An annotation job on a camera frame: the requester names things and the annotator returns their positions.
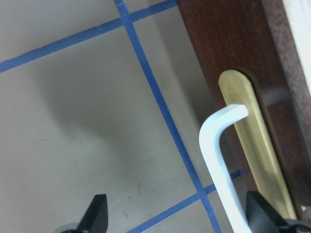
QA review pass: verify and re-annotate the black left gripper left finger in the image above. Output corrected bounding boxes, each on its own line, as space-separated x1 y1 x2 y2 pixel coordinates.
72 194 108 233

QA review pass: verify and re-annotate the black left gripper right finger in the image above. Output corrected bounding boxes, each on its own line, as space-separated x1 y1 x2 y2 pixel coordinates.
246 191 295 233

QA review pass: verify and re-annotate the white drawer handle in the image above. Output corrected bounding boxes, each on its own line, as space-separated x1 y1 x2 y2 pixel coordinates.
199 104 251 233

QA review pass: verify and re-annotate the dark wooden drawer box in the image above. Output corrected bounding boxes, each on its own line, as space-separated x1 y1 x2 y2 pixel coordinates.
177 0 311 219

